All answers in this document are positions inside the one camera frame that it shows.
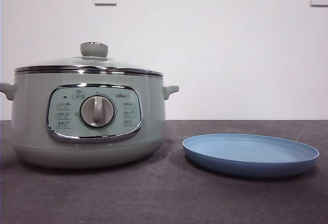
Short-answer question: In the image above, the glass lid with green knob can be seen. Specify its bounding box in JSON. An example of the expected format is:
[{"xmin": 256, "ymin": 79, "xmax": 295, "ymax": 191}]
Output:
[{"xmin": 14, "ymin": 42, "xmax": 164, "ymax": 77}]

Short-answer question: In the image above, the blue round plate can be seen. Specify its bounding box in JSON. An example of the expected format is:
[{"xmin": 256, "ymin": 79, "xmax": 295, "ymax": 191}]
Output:
[{"xmin": 182, "ymin": 134, "xmax": 320, "ymax": 178}]

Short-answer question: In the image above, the pale green electric steamer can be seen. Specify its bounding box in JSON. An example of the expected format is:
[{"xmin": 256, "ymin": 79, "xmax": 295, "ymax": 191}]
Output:
[{"xmin": 0, "ymin": 66, "xmax": 180, "ymax": 170}]

